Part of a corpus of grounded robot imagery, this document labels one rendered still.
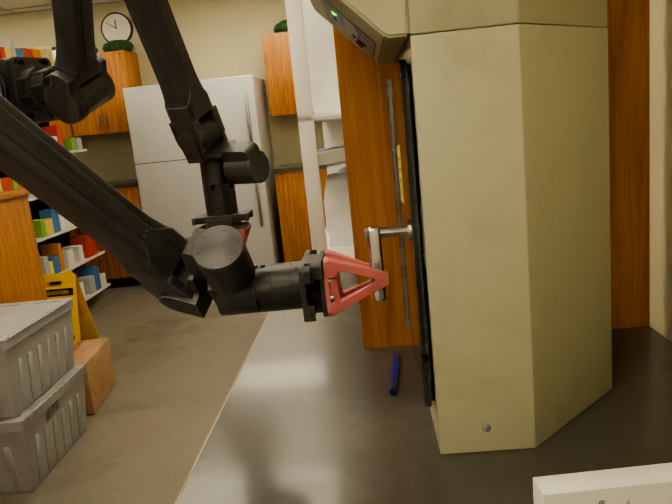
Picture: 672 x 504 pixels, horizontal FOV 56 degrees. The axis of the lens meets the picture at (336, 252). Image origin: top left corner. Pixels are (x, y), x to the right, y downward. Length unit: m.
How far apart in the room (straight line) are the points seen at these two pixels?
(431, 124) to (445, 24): 0.10
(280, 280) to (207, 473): 0.25
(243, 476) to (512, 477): 0.30
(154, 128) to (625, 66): 5.03
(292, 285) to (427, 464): 0.26
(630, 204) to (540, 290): 0.43
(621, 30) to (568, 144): 0.38
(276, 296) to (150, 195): 5.19
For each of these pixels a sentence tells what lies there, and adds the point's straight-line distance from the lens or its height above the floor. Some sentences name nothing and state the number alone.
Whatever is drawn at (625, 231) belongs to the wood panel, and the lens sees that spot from 1.15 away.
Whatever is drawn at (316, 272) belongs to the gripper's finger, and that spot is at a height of 1.17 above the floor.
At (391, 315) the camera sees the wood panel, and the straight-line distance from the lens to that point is 1.10.
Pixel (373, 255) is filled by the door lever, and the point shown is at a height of 1.17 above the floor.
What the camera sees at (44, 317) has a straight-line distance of 2.97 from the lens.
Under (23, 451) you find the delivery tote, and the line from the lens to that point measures 2.89.
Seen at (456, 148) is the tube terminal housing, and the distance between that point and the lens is 0.69.
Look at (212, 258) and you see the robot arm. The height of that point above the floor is 1.20.
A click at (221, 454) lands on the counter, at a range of 0.84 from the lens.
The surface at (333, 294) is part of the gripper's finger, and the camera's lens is 0.74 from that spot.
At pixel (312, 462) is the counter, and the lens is 0.79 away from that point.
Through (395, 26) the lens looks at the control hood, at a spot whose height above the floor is 1.42.
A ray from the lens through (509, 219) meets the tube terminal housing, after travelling 0.71.
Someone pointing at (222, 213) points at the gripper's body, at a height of 1.19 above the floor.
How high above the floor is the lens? 1.33
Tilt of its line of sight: 12 degrees down
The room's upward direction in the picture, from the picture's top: 6 degrees counter-clockwise
